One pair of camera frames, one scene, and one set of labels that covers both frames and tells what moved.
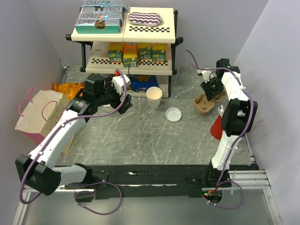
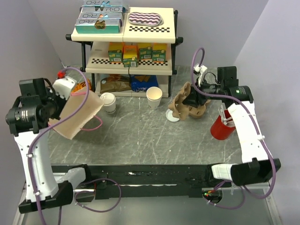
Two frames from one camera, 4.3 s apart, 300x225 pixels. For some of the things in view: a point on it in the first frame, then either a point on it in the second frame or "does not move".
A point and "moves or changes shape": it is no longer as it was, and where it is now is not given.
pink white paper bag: [39, 114] moves or changes shape
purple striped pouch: [145, 18] does not move
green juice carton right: [159, 52] does not move
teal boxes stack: [96, 26] does not move
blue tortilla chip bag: [142, 83] does not move
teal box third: [103, 9] does not move
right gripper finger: [209, 95] -> [195, 100]
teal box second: [101, 16] does not move
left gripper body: [110, 96] -> [56, 103]
